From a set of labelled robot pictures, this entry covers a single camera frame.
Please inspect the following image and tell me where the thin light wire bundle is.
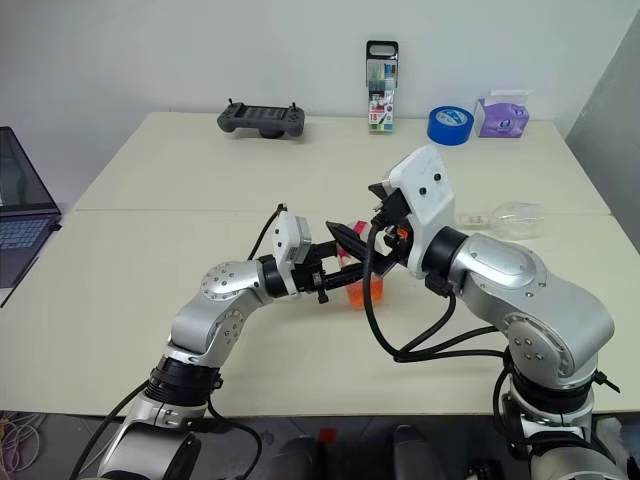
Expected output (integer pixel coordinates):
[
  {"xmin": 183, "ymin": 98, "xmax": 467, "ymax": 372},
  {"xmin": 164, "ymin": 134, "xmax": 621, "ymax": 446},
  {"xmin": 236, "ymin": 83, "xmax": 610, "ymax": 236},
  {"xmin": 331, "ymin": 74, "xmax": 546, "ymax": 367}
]
[{"xmin": 0, "ymin": 409, "xmax": 47, "ymax": 472}]

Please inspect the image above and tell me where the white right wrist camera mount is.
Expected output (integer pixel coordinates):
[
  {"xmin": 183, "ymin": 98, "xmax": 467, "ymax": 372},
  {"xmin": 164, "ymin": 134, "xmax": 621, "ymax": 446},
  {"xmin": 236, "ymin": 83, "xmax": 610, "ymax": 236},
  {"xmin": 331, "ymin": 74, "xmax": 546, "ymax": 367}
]
[{"xmin": 387, "ymin": 144, "xmax": 457, "ymax": 280}]

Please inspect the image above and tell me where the orange drink bottle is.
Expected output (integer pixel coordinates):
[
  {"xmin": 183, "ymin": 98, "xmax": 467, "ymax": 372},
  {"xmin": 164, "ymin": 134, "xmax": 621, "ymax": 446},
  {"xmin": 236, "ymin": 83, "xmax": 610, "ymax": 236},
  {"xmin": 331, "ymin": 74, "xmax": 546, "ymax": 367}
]
[{"xmin": 335, "ymin": 218, "xmax": 387, "ymax": 312}]

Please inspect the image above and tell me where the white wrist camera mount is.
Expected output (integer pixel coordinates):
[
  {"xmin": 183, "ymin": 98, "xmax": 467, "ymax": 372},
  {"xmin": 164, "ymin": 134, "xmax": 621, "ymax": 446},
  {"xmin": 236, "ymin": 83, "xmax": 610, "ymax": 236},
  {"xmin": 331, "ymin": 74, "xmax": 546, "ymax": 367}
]
[
  {"xmin": 387, "ymin": 144, "xmax": 457, "ymax": 280},
  {"xmin": 271, "ymin": 212, "xmax": 314, "ymax": 297}
]

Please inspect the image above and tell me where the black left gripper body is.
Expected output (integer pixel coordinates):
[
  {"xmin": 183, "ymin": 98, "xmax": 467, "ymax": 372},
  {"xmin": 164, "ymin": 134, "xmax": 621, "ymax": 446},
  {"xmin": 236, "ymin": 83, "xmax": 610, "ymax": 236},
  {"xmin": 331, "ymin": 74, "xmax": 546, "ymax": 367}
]
[{"xmin": 293, "ymin": 241, "xmax": 331, "ymax": 306}]

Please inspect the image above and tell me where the marker pen set box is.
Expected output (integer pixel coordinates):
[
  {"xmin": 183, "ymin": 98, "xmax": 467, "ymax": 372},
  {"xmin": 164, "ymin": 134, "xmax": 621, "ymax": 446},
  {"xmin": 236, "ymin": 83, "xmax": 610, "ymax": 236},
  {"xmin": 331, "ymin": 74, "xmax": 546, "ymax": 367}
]
[{"xmin": 364, "ymin": 39, "xmax": 400, "ymax": 135}]

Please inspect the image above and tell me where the purple tissue box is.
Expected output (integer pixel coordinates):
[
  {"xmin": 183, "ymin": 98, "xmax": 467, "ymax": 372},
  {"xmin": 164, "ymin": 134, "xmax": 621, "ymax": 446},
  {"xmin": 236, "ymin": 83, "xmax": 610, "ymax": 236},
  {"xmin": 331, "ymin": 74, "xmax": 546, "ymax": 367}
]
[{"xmin": 472, "ymin": 89, "xmax": 534, "ymax": 139}]

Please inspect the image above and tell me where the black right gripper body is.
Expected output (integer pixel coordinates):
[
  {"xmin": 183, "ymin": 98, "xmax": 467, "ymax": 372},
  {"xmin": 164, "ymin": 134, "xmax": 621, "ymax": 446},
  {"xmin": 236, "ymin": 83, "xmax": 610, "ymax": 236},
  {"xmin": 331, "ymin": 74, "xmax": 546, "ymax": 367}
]
[{"xmin": 368, "ymin": 191, "xmax": 413, "ymax": 278}]

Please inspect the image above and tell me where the dark grey laptop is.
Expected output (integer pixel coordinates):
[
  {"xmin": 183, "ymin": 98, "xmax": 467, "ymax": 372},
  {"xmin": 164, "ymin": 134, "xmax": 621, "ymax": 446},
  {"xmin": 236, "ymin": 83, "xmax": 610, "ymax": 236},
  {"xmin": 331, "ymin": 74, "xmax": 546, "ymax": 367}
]
[{"xmin": 0, "ymin": 125, "xmax": 64, "ymax": 309}]

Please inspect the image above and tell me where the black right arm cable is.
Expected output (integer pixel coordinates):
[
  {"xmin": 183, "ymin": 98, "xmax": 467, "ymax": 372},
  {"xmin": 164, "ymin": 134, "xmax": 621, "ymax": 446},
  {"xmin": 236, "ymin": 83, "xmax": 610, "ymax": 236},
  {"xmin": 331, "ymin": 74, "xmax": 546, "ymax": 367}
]
[{"xmin": 362, "ymin": 224, "xmax": 507, "ymax": 364}]

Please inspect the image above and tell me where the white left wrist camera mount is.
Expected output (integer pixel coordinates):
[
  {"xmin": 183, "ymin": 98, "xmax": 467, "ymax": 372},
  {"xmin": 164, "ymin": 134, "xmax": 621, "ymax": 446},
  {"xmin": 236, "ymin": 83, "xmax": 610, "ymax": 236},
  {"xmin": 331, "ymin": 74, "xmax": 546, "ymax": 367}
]
[{"xmin": 271, "ymin": 212, "xmax": 314, "ymax": 297}]

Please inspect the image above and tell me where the dark rounded shape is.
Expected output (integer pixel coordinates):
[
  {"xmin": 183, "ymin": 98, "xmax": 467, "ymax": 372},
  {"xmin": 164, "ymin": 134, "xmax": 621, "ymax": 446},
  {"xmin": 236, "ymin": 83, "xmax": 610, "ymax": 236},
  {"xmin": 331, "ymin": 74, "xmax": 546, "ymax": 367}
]
[
  {"xmin": 272, "ymin": 434, "xmax": 321, "ymax": 480},
  {"xmin": 392, "ymin": 423, "xmax": 442, "ymax": 480}
]

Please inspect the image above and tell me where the blue tape roll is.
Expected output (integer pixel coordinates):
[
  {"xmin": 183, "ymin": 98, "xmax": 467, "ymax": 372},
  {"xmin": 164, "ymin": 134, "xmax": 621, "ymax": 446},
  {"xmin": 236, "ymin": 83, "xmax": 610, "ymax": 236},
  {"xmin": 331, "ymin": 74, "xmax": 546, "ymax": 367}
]
[{"xmin": 426, "ymin": 104, "xmax": 475, "ymax": 147}]

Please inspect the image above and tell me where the grey handheld controller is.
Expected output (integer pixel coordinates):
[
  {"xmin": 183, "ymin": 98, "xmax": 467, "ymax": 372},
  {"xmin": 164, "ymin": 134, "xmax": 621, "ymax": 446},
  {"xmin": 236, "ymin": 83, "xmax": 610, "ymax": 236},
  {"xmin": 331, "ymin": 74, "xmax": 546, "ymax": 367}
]
[{"xmin": 215, "ymin": 97, "xmax": 307, "ymax": 141}]

